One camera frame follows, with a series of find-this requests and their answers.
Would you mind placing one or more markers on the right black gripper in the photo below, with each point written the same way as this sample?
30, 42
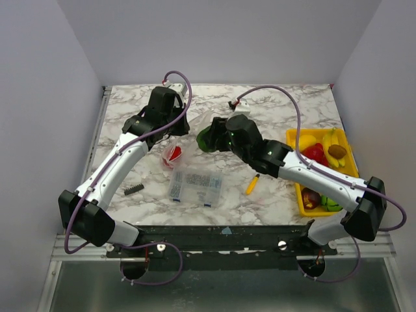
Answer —
214, 134

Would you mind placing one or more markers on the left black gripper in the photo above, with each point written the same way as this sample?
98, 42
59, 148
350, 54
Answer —
183, 129

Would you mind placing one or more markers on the large green pepper toy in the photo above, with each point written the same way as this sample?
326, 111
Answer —
203, 140

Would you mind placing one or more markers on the clear zip top bag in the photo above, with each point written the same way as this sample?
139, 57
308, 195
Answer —
188, 142

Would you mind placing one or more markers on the red bell pepper toy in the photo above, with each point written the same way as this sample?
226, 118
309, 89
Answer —
171, 156

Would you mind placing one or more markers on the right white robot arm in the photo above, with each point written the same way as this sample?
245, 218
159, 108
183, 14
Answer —
363, 201

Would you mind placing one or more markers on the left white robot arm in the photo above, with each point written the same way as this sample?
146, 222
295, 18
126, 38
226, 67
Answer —
83, 211

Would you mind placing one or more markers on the clear screw organizer box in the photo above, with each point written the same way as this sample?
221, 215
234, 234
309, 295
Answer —
200, 187

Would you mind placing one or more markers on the black toothed plastic part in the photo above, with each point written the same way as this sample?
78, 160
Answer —
133, 189

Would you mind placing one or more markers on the red apple toy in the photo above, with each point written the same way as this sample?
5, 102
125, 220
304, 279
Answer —
316, 153

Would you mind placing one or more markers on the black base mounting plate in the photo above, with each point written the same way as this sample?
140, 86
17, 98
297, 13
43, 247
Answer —
166, 248

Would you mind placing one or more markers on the dark purple onion toy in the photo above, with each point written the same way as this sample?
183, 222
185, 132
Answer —
310, 198

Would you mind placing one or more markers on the yellow banana bunch toy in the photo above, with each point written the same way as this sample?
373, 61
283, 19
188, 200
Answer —
329, 139

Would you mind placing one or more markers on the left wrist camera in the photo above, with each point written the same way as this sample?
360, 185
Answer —
180, 88

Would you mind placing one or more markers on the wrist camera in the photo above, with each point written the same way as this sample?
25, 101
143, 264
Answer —
180, 88
238, 107

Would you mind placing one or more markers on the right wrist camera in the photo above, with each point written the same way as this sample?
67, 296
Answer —
238, 107

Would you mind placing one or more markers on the yellow handle screwdriver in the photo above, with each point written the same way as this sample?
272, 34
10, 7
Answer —
252, 184

